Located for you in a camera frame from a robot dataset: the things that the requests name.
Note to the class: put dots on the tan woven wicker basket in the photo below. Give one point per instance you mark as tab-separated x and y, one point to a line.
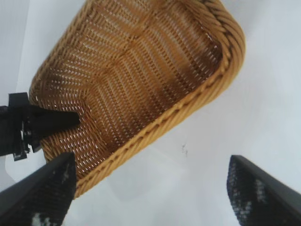
145	82

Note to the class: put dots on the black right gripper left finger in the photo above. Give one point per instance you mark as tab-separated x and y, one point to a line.
40	195

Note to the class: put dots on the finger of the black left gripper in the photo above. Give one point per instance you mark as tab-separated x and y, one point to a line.
36	145
54	120

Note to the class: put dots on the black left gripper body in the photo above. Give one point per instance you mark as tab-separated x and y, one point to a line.
13	127

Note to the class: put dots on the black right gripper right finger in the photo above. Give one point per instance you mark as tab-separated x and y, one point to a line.
263	202

